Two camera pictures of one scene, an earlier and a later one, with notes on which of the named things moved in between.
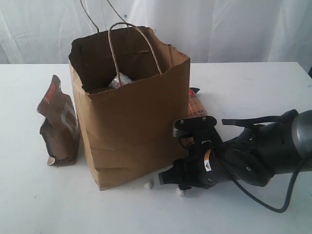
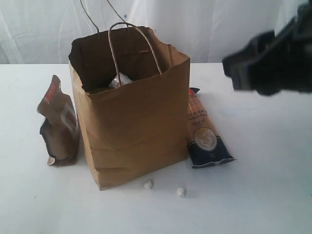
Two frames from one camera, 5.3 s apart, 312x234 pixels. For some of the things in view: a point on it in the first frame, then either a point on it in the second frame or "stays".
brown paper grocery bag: x=131 y=87 stays
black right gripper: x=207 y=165 → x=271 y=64
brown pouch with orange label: x=59 y=131 stays
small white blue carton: x=124 y=79 stays
